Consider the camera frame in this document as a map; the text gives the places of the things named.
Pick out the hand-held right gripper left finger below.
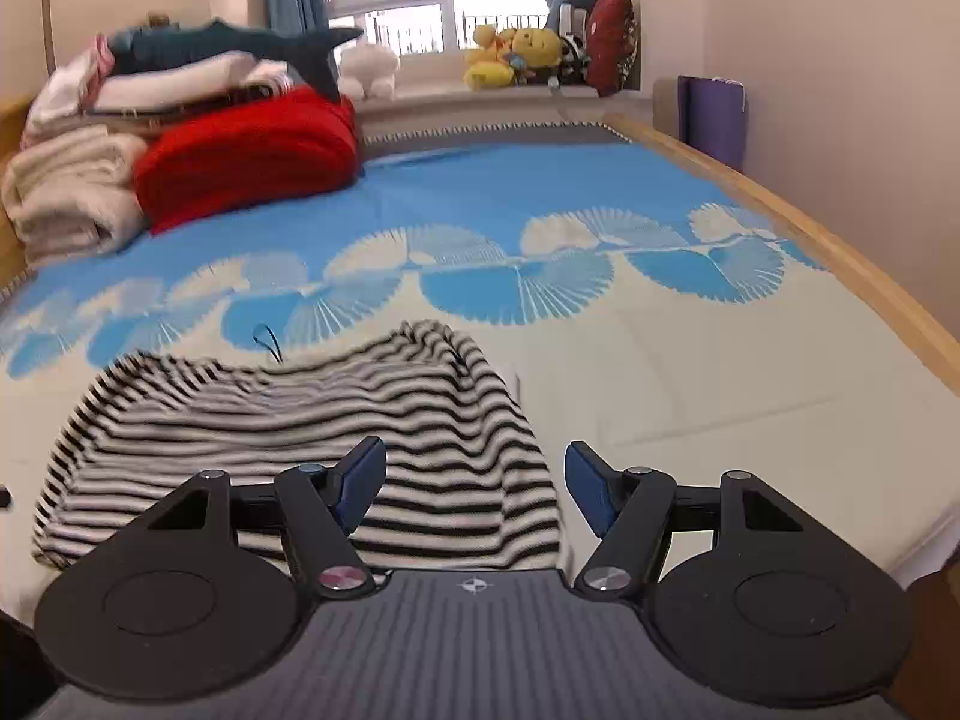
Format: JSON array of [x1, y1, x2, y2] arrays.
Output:
[[124, 436, 388, 601]]

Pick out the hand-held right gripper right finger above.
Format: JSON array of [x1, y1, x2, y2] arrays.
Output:
[[564, 441, 833, 602]]

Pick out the black white striped hoodie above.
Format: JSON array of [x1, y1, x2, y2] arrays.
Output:
[[30, 320, 565, 571]]

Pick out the stack of folded clothes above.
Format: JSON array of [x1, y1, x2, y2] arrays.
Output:
[[22, 34, 295, 145]]

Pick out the blue cream patterned bed blanket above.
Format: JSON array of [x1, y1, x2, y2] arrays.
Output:
[[0, 139, 960, 631]]

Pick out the cream folded blanket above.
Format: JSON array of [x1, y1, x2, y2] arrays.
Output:
[[0, 126, 151, 265]]

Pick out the red knitted blanket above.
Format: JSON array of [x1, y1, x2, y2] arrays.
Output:
[[135, 86, 365, 235]]

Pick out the grey bed mat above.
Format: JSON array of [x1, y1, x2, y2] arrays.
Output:
[[360, 120, 632, 164]]

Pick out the purple box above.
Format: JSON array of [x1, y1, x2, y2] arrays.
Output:
[[677, 75, 748, 172]]

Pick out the black white plush toy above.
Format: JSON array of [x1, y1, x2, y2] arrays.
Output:
[[559, 31, 590, 85]]

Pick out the yellow duck plush toy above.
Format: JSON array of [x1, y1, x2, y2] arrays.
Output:
[[463, 25, 520, 92]]

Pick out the yellow bear plush toy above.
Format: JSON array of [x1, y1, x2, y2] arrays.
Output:
[[510, 27, 565, 82]]

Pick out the dark red cushion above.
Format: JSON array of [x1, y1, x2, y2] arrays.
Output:
[[585, 0, 641, 98]]

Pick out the blue shark plush toy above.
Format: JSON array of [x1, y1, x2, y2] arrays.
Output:
[[109, 18, 365, 103]]

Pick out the wooden bed frame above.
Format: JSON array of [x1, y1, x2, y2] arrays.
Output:
[[0, 94, 960, 395]]

